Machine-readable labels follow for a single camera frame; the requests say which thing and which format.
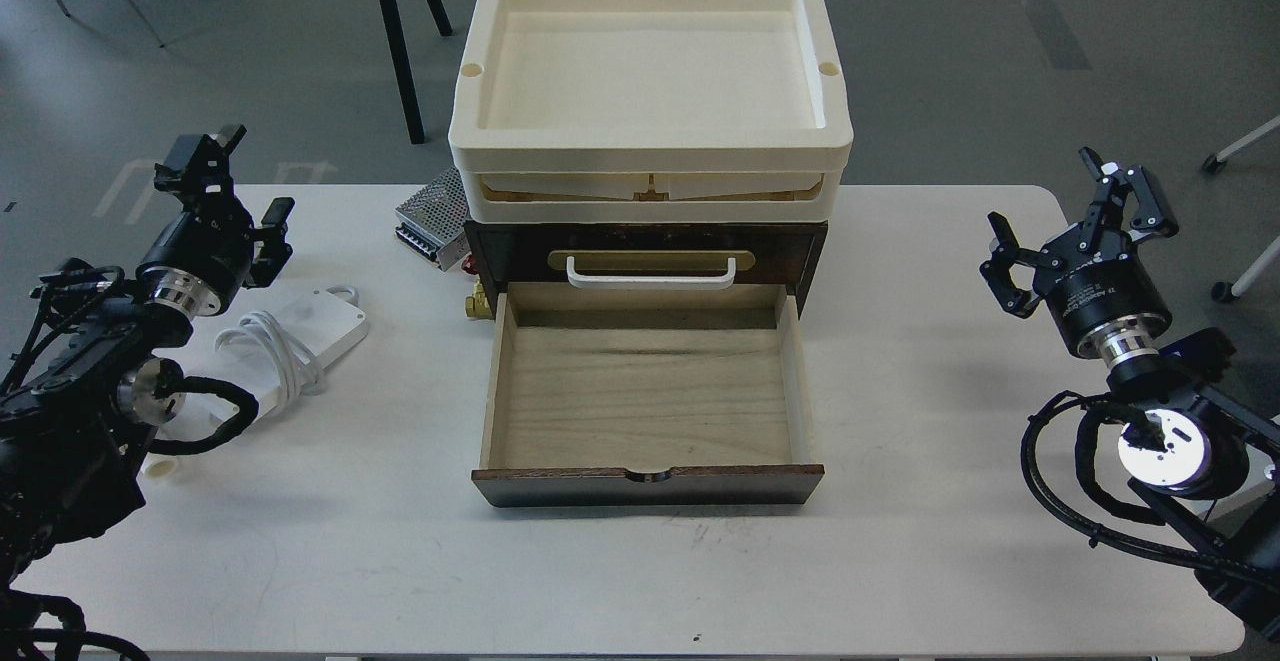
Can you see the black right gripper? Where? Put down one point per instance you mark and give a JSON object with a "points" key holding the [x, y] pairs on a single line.
{"points": [[1085, 291]]}

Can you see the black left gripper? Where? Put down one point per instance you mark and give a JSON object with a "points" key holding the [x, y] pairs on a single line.
{"points": [[200, 261]]}

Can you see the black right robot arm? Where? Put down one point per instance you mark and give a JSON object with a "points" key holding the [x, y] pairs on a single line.
{"points": [[1163, 433]]}

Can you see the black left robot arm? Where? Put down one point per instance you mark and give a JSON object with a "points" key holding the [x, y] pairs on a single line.
{"points": [[87, 397]]}

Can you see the dark wooden cabinet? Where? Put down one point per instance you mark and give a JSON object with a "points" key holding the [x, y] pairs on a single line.
{"points": [[767, 254]]}

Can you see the metal mesh power supply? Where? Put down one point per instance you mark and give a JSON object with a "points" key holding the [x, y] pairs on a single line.
{"points": [[432, 222]]}

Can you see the brass fitting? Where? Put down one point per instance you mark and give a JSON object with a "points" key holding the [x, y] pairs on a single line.
{"points": [[476, 304]]}

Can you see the white plastic valve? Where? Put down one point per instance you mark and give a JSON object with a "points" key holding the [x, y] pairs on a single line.
{"points": [[158, 466]]}

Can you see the cream plastic stacked tray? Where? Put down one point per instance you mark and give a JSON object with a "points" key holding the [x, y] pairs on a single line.
{"points": [[651, 111]]}

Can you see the open wooden drawer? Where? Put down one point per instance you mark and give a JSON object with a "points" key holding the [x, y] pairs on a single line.
{"points": [[602, 397]]}

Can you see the white charger with cable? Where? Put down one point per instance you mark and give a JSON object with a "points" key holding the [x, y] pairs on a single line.
{"points": [[281, 355]]}

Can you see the white drawer handle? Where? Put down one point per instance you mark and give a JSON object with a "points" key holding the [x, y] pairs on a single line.
{"points": [[666, 282]]}

